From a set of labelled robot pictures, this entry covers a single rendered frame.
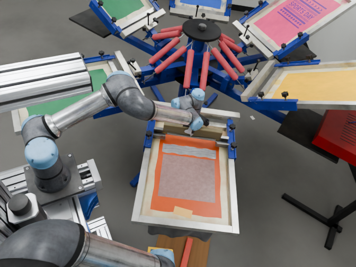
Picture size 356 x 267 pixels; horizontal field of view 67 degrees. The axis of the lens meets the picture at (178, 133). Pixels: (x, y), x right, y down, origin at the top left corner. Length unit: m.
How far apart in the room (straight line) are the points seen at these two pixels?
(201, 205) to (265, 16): 1.97
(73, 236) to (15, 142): 2.69
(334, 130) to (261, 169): 1.16
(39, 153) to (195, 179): 0.92
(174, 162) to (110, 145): 1.37
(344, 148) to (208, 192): 0.96
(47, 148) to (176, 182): 0.80
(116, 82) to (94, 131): 1.96
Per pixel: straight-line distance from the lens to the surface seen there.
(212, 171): 1.75
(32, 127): 1.28
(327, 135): 2.11
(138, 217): 1.53
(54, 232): 0.59
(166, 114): 1.24
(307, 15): 2.87
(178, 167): 1.73
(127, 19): 2.64
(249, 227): 2.75
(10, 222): 1.03
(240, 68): 2.30
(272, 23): 2.86
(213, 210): 1.63
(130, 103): 1.14
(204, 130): 1.74
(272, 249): 2.76
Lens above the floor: 2.41
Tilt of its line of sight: 50 degrees down
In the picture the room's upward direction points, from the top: 11 degrees clockwise
